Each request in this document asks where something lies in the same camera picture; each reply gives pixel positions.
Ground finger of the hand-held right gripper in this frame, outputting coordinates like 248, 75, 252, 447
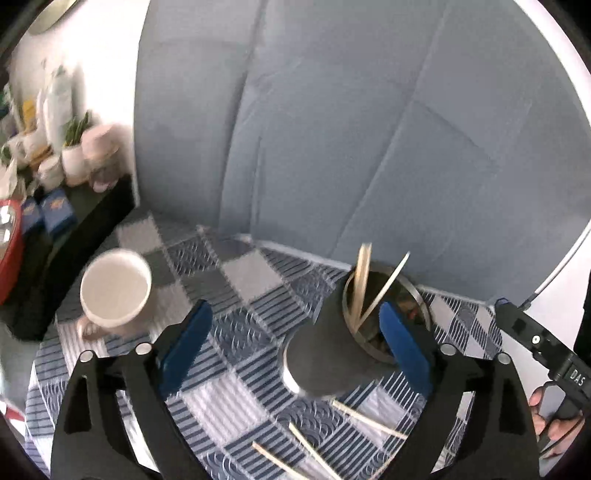
495, 299, 555, 365

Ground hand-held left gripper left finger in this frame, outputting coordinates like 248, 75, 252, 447
51, 299, 214, 476

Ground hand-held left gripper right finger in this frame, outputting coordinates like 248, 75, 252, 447
378, 301, 541, 476

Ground slim wooden chopstick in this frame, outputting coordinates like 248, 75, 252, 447
356, 250, 411, 328
348, 244, 368, 324
355, 243, 373, 325

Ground pile of wooden chopsticks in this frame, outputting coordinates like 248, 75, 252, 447
252, 399, 409, 480

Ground black cylindrical utensil holder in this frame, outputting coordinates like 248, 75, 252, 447
283, 262, 432, 398

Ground person's right hand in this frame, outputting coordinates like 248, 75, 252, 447
529, 385, 588, 457

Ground blue white patterned tablecloth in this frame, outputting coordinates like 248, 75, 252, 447
25, 210, 504, 480

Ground beige ceramic mug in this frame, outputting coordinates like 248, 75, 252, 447
76, 248, 153, 341

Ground blue packets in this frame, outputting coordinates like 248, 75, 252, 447
39, 188, 75, 234

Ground red bowl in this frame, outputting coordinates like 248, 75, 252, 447
0, 199, 25, 305

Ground blue box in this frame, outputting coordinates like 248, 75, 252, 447
21, 196, 43, 234

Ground small potted plant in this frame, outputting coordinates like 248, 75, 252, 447
61, 111, 93, 186

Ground small white jar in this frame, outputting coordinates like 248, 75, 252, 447
38, 156, 63, 190

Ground pink jar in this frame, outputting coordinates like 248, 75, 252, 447
82, 124, 122, 192

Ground grey blue cloth backdrop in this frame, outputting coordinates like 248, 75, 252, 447
134, 0, 591, 305

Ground tall white bottle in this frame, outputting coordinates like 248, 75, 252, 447
44, 65, 72, 153

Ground oval wall mirror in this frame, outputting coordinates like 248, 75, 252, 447
28, 0, 79, 35

